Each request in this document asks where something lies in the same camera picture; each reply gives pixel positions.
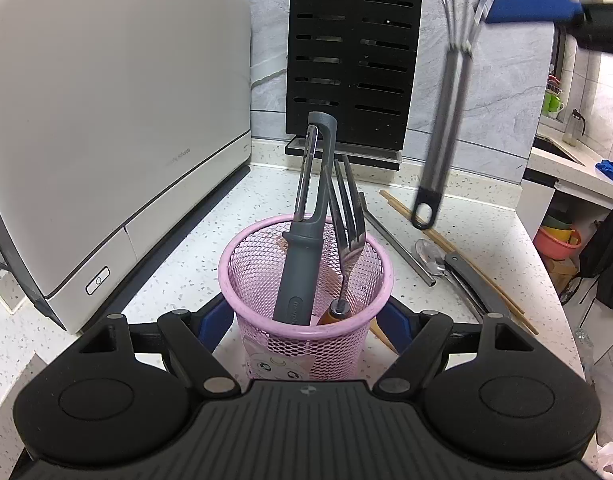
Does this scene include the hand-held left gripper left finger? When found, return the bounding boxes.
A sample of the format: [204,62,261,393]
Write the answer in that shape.
[80,294,240,397]

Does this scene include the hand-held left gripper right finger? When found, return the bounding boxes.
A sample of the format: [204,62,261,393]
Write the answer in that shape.
[373,299,536,397]

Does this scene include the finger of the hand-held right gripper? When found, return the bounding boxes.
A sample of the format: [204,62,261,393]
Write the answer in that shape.
[485,0,613,56]

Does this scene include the wooden spatula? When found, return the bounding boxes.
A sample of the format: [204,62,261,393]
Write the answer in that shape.
[369,317,400,354]

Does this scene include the metal rod utensil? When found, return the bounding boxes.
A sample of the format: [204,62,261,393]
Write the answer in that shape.
[363,207,437,287]

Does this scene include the pink mesh utensil holder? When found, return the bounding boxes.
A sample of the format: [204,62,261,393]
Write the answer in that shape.
[219,213,395,382]

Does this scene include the grey handled knife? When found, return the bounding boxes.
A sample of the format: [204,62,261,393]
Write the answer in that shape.
[443,252,518,322]

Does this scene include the grey peeler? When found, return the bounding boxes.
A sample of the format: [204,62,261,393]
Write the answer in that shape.
[272,111,338,327]

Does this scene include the wooden handled fork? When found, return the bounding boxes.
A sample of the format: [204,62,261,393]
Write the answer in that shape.
[316,155,368,327]

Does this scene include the metal whisk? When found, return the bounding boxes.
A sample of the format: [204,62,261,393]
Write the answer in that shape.
[409,0,488,231]

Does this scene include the kitchen sink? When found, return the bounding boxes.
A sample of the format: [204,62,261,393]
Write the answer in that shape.
[532,132,586,166]

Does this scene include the cardboard box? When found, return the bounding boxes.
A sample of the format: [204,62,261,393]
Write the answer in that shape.
[541,257,581,293]

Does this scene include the black slotted knife block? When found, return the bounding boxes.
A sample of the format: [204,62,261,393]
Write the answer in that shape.
[284,0,424,172]

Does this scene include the pink plastic basin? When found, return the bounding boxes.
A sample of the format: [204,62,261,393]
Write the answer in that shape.
[533,226,582,261]

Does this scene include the clear plastic bottle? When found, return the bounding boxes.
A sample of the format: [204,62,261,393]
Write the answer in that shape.
[575,327,595,377]

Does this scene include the white countertop sterilizer appliance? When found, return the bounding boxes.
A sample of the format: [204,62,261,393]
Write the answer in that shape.
[0,0,253,337]

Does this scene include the black bag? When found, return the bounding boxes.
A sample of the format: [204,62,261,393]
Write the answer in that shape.
[577,204,613,313]

